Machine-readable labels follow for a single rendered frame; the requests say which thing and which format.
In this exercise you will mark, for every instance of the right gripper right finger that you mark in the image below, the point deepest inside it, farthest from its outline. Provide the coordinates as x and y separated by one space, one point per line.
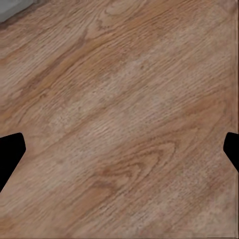
231 148

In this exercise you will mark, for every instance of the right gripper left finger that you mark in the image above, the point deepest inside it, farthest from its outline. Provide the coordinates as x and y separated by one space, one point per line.
12 149

